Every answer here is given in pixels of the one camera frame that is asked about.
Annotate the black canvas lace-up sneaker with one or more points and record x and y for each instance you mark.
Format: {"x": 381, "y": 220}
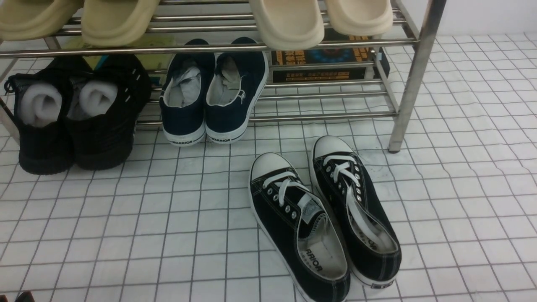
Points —
{"x": 300, "y": 228}
{"x": 347, "y": 191}

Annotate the silver metal shoe rack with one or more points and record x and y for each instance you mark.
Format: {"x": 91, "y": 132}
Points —
{"x": 422, "y": 40}

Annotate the navy canvas sneaker right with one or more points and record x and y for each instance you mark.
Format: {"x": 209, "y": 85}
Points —
{"x": 238, "y": 81}

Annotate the navy canvas sneaker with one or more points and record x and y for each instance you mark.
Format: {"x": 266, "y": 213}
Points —
{"x": 238, "y": 81}
{"x": 182, "y": 97}

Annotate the navy canvas sneaker left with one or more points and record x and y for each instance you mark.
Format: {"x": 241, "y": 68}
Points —
{"x": 182, "y": 97}

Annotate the cream foam slipper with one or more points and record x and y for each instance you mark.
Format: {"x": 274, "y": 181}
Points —
{"x": 288, "y": 24}
{"x": 360, "y": 17}

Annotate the cream foam slipper far right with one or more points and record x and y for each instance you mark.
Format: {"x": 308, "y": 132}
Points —
{"x": 360, "y": 17}

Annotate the black mesh sneaker right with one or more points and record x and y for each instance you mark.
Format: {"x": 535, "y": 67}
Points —
{"x": 106, "y": 104}

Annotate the black mesh sneaker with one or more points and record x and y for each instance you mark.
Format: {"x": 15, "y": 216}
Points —
{"x": 42, "y": 102}
{"x": 106, "y": 104}

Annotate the olive foam slipper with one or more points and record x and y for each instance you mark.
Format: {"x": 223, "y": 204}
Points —
{"x": 22, "y": 20}
{"x": 114, "y": 23}

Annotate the black mesh sneaker left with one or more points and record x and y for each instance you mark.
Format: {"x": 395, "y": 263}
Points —
{"x": 42, "y": 102}

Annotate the olive foam slipper far left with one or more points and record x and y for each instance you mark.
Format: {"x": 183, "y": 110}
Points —
{"x": 22, "y": 20}

